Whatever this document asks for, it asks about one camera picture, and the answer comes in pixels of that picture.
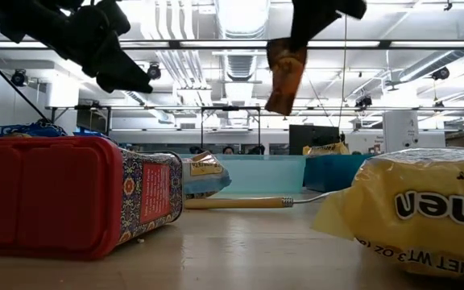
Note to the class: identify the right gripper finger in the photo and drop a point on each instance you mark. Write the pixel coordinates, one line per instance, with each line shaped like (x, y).
(312, 20)

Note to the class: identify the person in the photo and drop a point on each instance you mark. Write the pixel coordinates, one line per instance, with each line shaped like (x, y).
(196, 150)
(228, 150)

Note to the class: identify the green translucent plastic bin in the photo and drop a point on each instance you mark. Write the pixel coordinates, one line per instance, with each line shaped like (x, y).
(256, 175)

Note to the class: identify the white cabinet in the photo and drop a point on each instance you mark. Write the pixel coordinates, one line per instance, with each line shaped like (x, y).
(401, 131)

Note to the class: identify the multicoloured ramen noodle packet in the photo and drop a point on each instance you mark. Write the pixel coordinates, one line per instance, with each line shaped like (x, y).
(208, 179)

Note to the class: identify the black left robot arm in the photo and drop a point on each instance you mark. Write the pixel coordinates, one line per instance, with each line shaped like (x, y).
(14, 16)

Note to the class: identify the black monitor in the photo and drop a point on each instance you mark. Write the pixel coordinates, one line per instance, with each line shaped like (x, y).
(312, 135)

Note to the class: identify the long black room frame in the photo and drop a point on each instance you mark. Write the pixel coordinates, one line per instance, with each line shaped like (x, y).
(108, 121)

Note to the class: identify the small black frame stand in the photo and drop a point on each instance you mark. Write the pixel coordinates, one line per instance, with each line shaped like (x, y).
(201, 129)

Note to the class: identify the yellow ramen noodle packet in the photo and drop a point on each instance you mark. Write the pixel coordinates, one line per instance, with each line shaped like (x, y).
(417, 193)
(324, 150)

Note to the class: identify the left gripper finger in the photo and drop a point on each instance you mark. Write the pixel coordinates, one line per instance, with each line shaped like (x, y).
(111, 85)
(125, 66)

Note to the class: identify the brown taco seasoning packet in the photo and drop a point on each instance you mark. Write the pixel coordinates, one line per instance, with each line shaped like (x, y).
(286, 76)

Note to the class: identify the blue plastic bin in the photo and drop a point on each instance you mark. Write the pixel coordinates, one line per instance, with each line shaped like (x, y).
(332, 175)

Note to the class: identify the overhead light bar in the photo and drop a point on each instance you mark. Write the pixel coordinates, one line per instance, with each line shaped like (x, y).
(232, 44)

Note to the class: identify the smoked paprika spice tin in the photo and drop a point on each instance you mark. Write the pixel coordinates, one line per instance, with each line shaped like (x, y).
(55, 193)

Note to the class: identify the black hanging camera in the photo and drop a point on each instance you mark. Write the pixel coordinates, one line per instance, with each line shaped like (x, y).
(153, 71)
(363, 101)
(18, 77)
(440, 73)

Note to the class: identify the white wall unit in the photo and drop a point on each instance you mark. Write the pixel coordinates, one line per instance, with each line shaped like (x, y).
(63, 92)

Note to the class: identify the silver ventilation duct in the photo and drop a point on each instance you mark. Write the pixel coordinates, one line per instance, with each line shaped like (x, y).
(242, 16)

